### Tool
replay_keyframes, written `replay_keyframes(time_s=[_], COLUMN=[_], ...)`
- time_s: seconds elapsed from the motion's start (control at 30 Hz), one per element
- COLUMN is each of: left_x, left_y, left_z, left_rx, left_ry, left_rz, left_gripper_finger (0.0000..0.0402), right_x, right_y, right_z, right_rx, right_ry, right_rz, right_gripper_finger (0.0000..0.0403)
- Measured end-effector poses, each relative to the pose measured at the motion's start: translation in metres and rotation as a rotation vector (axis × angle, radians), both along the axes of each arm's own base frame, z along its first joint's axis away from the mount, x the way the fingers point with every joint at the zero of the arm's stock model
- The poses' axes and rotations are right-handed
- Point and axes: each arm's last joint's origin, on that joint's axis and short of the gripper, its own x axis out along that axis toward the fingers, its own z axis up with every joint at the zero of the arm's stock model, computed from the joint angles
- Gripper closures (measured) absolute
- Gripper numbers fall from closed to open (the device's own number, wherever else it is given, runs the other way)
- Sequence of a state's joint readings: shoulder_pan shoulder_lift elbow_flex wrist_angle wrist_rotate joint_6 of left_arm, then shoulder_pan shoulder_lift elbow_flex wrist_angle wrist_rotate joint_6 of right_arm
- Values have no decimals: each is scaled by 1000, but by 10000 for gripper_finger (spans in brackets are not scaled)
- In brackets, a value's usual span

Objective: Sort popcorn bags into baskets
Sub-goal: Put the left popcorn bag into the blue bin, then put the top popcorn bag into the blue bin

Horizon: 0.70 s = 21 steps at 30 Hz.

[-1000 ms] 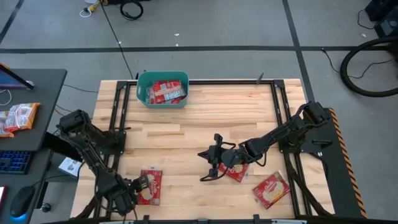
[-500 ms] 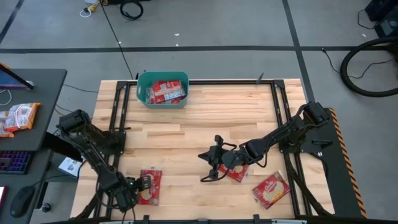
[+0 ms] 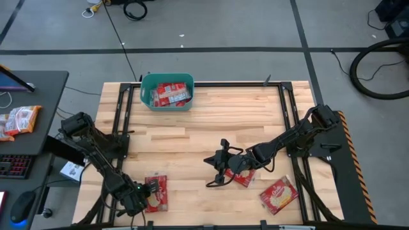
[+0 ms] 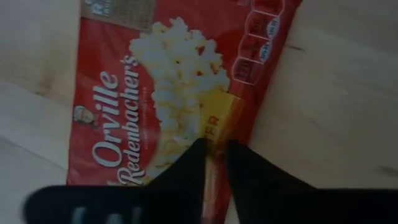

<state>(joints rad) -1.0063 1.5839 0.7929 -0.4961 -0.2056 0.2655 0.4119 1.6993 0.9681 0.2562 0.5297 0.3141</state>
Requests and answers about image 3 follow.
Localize white cable loop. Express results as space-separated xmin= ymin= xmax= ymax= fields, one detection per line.
xmin=81 ymin=6 xmax=96 ymax=19

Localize black platform with hazard stripe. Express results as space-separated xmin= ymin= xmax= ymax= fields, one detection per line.
xmin=314 ymin=110 xmax=378 ymax=224

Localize computer monitor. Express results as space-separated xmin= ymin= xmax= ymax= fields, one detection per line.
xmin=0 ymin=65 xmax=36 ymax=93

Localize coiled black cable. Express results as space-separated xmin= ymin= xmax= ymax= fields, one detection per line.
xmin=123 ymin=0 xmax=148 ymax=22

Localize black office desk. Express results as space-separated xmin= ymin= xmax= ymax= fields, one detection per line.
xmin=0 ymin=70 xmax=70 ymax=230

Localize orange snack bag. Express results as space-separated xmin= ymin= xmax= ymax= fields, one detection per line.
xmin=0 ymin=114 xmax=15 ymax=142

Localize snack packets on side desk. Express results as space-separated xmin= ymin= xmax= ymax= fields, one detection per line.
xmin=4 ymin=105 xmax=42 ymax=137

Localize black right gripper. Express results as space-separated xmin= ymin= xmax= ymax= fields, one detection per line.
xmin=204 ymin=139 xmax=251 ymax=187

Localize black computer mouse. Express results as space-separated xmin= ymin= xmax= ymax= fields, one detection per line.
xmin=9 ymin=190 xmax=36 ymax=224

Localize black floor equipment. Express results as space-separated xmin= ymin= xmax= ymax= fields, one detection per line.
xmin=374 ymin=0 xmax=409 ymax=41

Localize long black cable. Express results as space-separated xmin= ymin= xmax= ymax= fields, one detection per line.
xmin=102 ymin=0 xmax=143 ymax=82

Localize black aluminium table frame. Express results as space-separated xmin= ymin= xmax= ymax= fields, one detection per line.
xmin=76 ymin=81 xmax=344 ymax=225

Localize thick black hose ring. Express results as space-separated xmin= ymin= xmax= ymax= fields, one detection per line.
xmin=349 ymin=37 xmax=409 ymax=100

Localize yellow cable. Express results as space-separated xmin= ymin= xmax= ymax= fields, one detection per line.
xmin=92 ymin=0 xmax=111 ymax=12

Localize thin black floor cable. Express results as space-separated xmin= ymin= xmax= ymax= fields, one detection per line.
xmin=330 ymin=48 xmax=407 ymax=82

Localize white desk cable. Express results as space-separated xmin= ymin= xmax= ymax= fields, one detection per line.
xmin=0 ymin=91 xmax=13 ymax=109

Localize black flat panel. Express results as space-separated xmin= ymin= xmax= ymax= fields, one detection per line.
xmin=43 ymin=135 xmax=86 ymax=166

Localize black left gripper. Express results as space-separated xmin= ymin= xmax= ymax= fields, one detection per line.
xmin=123 ymin=180 xmax=160 ymax=218

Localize teal plastic basket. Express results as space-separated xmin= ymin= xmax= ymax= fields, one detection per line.
xmin=139 ymin=72 xmax=195 ymax=112

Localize backlit black keyboard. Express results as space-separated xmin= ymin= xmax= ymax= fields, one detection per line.
xmin=0 ymin=154 xmax=35 ymax=180

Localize white printed cardboard box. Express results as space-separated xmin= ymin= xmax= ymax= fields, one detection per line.
xmin=59 ymin=161 xmax=86 ymax=183

